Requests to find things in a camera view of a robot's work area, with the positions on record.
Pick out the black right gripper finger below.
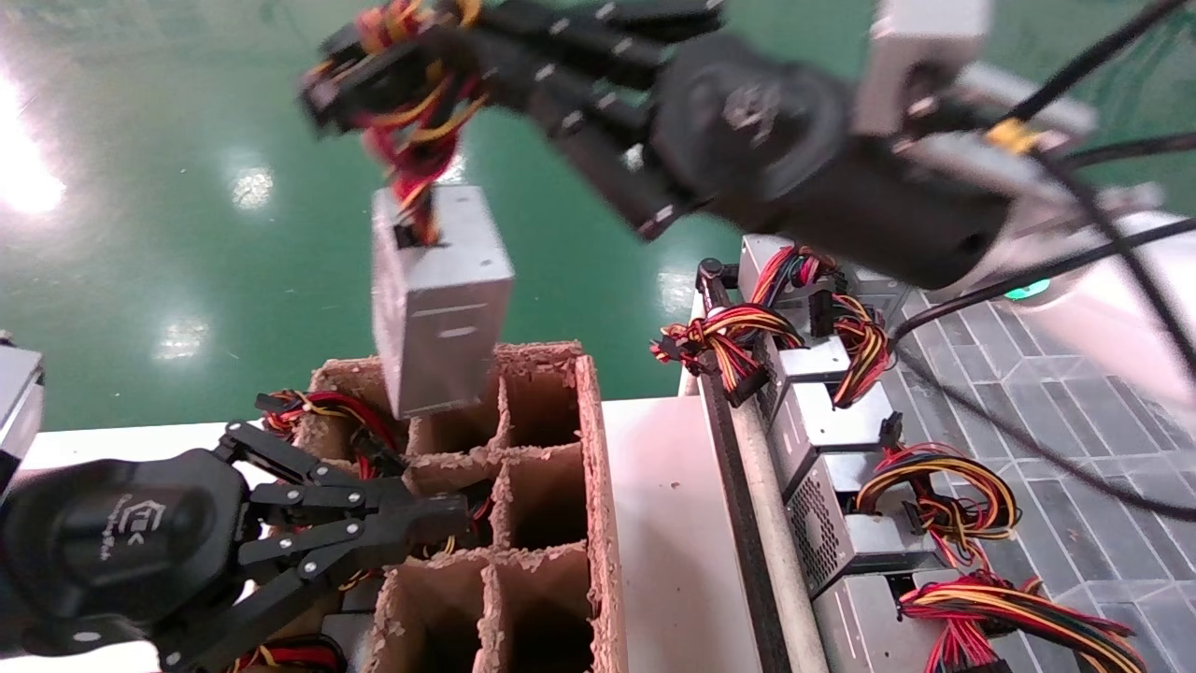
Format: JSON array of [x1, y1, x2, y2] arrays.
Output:
[[304, 47, 697, 242], [322, 0, 725, 62]]

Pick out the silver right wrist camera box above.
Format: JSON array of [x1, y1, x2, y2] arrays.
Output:
[[855, 0, 993, 137]]

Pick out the black rack rail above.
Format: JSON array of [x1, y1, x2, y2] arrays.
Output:
[[696, 308, 784, 673]]

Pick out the silver power supply red cables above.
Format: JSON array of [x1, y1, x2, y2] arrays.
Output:
[[811, 568, 1148, 673]]

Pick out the yellow cable connector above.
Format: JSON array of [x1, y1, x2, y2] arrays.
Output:
[[989, 120, 1040, 156]]

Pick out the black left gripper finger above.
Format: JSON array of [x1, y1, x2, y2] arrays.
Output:
[[217, 422, 468, 524], [154, 519, 468, 673]]

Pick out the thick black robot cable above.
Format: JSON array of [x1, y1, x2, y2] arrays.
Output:
[[888, 217, 1196, 343]]

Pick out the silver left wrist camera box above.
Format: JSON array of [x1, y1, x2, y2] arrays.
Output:
[[0, 344, 44, 493]]

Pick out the white rack roller pipe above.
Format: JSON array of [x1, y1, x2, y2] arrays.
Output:
[[733, 402, 829, 673]]

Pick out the silver camera mount bracket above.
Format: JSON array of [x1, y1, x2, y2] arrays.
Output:
[[897, 65, 1100, 203]]

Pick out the brown cardboard box with dividers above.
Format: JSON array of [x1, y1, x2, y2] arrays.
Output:
[[280, 341, 629, 673]]

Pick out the silver power supply yellow-red cables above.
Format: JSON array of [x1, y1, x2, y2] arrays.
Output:
[[322, 0, 516, 420]]

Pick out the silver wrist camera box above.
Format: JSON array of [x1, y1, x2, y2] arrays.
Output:
[[855, 0, 993, 137], [0, 344, 44, 493]]

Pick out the small silver power supply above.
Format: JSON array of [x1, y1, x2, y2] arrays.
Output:
[[762, 285, 893, 409]]

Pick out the black pipe clamp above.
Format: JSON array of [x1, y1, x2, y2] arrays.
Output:
[[696, 257, 739, 314]]

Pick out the power supply red-yellow cables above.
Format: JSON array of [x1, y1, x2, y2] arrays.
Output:
[[255, 391, 405, 480]]

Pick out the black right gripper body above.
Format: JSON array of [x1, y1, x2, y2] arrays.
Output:
[[652, 37, 856, 227]]

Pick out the silver power supply long cables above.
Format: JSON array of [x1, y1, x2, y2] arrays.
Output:
[[651, 234, 912, 408]]

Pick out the silver power supply mesh grill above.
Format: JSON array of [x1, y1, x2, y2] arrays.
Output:
[[788, 442, 1021, 599]]

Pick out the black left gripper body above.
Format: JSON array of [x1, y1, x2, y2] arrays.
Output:
[[0, 449, 251, 658]]

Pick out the transparent plastic slide panel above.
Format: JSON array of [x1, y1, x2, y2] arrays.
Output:
[[897, 290, 1196, 673]]

